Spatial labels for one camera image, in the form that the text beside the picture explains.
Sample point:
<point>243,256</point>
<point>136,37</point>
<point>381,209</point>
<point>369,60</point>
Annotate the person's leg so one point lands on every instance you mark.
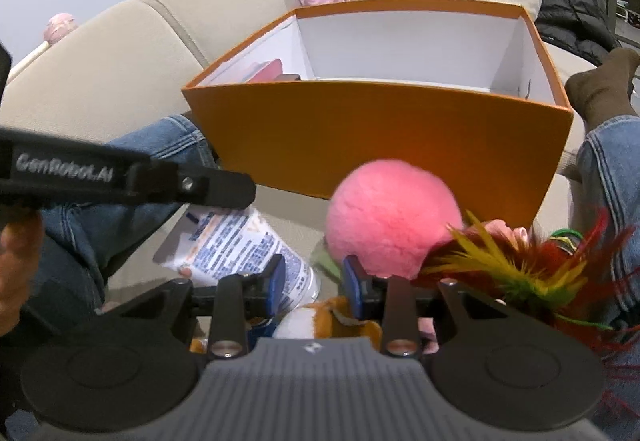
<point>75,241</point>
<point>610,191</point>

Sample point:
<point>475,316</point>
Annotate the pink phone case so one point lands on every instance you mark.
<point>265,71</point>

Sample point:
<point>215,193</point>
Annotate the green hair bands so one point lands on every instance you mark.
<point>567,234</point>

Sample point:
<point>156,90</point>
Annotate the pink plastic toy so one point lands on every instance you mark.
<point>505,228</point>

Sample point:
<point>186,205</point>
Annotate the red yellow feather toy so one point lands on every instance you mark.
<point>525,271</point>

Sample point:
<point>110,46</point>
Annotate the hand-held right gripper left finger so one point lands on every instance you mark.
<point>276,282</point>

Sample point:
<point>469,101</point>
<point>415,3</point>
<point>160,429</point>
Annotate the person's left hand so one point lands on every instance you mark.
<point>17,266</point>

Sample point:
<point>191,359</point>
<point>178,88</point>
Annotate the person's right brown sock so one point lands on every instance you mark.
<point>605,86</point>

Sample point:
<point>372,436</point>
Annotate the black puffer jacket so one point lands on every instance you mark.
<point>575,11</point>

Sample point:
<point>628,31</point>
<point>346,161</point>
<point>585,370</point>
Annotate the pink fluffy ball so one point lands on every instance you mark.
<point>390,216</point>

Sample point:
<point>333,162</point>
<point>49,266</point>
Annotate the orange cardboard box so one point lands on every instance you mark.
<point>375,141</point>

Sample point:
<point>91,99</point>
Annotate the white blue printed tube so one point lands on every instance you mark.
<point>240,246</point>

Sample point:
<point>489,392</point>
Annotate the plush dog toy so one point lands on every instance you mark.
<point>320,318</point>

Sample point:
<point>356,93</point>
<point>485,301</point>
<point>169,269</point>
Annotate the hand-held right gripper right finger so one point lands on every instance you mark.
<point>351,288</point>

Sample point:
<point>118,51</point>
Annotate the beige sofa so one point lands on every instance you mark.
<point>125,61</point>

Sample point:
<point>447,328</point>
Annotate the person's left leg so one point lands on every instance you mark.
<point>75,241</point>

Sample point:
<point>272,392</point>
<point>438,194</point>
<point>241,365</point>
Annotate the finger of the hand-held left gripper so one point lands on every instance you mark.
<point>210,188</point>

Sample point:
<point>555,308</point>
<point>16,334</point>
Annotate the person's right leg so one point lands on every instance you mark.
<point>610,191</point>

